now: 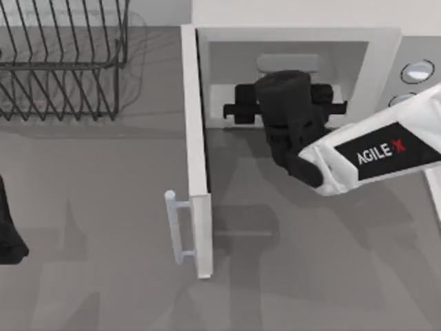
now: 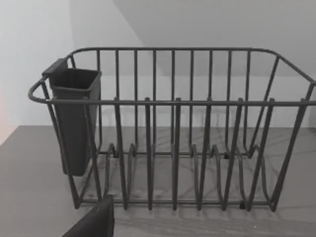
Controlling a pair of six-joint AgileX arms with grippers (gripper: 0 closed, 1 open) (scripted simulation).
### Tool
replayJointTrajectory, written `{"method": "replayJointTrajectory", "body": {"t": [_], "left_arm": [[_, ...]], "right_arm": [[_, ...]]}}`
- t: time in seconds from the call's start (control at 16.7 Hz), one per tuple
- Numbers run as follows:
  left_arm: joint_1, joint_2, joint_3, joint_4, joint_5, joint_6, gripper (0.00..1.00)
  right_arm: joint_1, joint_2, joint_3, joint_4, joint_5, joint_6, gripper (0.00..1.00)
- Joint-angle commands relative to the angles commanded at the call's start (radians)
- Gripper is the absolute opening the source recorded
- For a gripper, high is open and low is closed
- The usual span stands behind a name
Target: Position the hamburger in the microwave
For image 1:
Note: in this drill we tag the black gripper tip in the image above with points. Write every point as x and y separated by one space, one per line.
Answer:
8 234

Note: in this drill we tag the pale microwave oven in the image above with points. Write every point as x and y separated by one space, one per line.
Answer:
382 45

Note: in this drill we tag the large microwave knob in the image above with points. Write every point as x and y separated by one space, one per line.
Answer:
417 71

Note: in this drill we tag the small microwave knob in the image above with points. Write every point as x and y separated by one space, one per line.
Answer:
399 100

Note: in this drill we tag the white microwave door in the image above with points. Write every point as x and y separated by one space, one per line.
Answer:
193 138

